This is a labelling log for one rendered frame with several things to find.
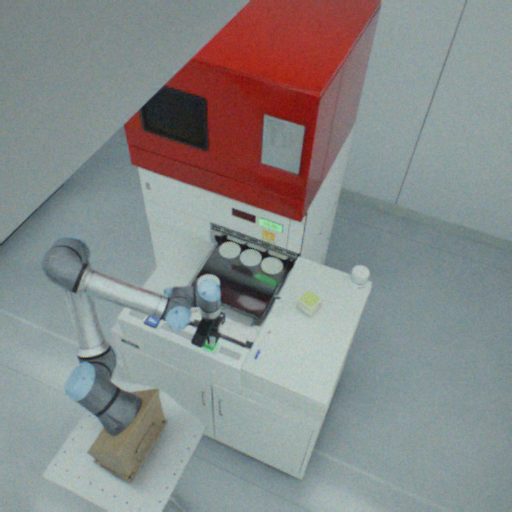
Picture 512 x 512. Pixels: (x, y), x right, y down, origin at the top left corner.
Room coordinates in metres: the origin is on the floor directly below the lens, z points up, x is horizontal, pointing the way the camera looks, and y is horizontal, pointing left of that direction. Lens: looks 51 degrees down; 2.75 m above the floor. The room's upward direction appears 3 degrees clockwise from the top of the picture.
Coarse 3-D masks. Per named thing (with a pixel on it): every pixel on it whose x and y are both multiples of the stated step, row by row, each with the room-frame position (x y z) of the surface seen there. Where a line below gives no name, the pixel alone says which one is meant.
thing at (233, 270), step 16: (224, 240) 1.62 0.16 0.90; (272, 256) 1.54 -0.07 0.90; (208, 272) 1.42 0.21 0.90; (224, 272) 1.43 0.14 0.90; (240, 272) 1.44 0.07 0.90; (256, 272) 1.44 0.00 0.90; (224, 288) 1.34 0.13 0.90; (240, 288) 1.35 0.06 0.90; (256, 288) 1.35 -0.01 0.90; (272, 288) 1.35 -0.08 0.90; (240, 304) 1.26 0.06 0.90; (256, 304) 1.26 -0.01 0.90
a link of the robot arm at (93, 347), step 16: (64, 240) 1.07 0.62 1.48; (80, 240) 1.10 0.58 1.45; (80, 256) 1.02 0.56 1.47; (80, 304) 0.95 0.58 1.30; (80, 320) 0.92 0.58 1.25; (96, 320) 0.94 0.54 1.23; (80, 336) 0.89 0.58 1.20; (96, 336) 0.90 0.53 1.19; (80, 352) 0.86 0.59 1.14; (96, 352) 0.85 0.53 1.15; (112, 352) 0.90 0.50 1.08; (112, 368) 0.83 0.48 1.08
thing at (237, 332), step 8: (192, 312) 1.22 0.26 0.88; (192, 320) 1.18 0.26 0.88; (232, 320) 1.19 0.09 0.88; (224, 328) 1.15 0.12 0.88; (232, 328) 1.15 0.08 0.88; (240, 328) 1.15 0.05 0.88; (248, 328) 1.15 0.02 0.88; (224, 336) 1.12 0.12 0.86; (232, 336) 1.11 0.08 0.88; (240, 336) 1.11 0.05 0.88; (248, 344) 1.08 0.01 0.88
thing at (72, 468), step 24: (120, 384) 0.90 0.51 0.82; (168, 408) 0.81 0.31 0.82; (72, 432) 0.70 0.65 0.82; (96, 432) 0.70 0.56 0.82; (168, 432) 0.72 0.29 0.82; (192, 432) 0.72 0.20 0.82; (72, 456) 0.61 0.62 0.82; (168, 456) 0.63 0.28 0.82; (72, 480) 0.53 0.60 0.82; (96, 480) 0.53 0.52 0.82; (120, 480) 0.54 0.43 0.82; (144, 480) 0.54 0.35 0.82; (168, 480) 0.55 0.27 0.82; (96, 504) 0.46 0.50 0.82; (120, 504) 0.46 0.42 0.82; (144, 504) 0.46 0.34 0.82
